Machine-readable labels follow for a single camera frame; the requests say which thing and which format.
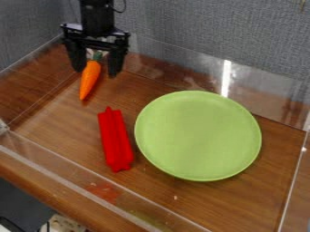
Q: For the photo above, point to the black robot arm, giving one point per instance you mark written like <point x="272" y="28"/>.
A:
<point x="97" y="33"/>

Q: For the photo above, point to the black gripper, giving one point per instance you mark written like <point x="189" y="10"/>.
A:
<point x="113" y="41"/>

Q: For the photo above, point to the green round plate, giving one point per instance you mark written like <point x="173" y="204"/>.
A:
<point x="198" y="136"/>

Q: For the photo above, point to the orange toy carrot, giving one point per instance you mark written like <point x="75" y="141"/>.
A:
<point x="91" y="73"/>

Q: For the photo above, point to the clear acrylic enclosure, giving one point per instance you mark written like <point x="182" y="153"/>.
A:
<point x="51" y="155"/>

